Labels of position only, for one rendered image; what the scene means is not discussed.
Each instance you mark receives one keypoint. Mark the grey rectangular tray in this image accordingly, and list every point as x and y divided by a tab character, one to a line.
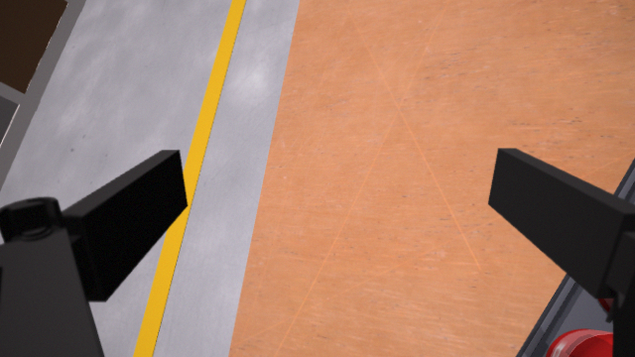
571	307

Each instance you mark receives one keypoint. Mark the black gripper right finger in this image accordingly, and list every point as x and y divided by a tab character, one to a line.
585	230

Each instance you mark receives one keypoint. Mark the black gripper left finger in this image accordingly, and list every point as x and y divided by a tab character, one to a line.
53	262

